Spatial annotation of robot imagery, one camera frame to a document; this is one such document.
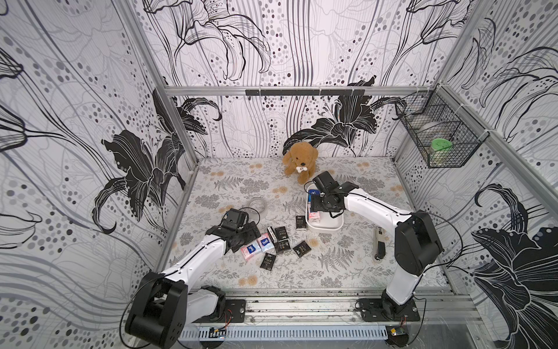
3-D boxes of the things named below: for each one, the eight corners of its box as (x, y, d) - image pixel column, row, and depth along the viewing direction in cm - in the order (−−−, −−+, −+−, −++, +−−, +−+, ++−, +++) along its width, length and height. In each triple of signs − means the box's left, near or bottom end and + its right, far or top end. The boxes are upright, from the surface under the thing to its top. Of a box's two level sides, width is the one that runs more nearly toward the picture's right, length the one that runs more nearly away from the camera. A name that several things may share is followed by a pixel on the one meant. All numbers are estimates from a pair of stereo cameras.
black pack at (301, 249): (299, 258, 87) (299, 255, 85) (293, 249, 89) (293, 247, 87) (310, 250, 89) (310, 248, 87) (304, 242, 91) (304, 240, 89)
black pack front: (261, 267, 84) (260, 265, 83) (266, 254, 88) (265, 252, 86) (271, 271, 84) (270, 269, 82) (275, 257, 87) (275, 255, 85)
